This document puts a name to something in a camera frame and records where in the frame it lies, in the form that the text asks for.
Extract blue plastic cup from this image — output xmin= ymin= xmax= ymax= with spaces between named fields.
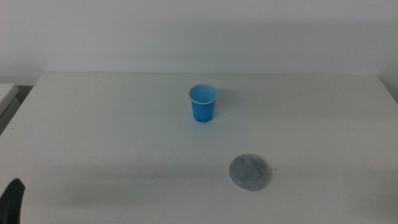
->
xmin=188 ymin=83 xmax=219 ymax=123

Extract grey round felt cup mat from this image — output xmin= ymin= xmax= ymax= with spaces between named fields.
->
xmin=228 ymin=153 xmax=273 ymax=192

